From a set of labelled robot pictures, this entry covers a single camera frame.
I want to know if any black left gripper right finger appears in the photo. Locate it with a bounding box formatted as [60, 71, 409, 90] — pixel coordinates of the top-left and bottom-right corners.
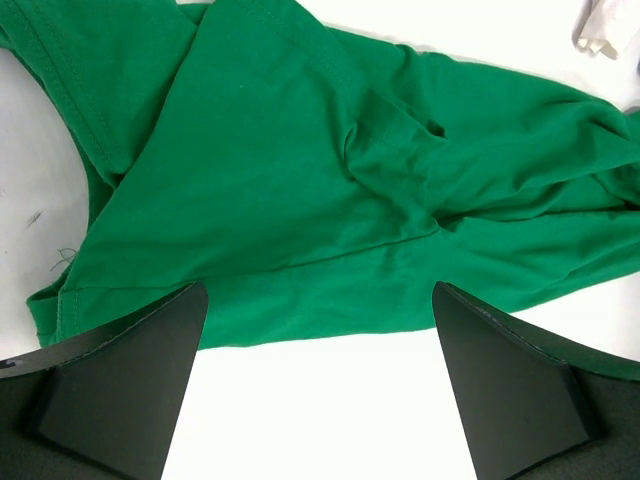
[432, 282, 639, 480]

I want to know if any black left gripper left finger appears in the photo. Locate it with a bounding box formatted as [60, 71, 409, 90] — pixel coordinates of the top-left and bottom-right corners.
[1, 283, 208, 479]

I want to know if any green t-shirt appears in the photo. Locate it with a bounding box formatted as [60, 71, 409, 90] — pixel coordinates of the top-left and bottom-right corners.
[1, 1, 639, 348]

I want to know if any white t-shirt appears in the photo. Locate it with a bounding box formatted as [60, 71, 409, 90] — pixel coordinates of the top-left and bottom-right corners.
[575, 0, 639, 60]

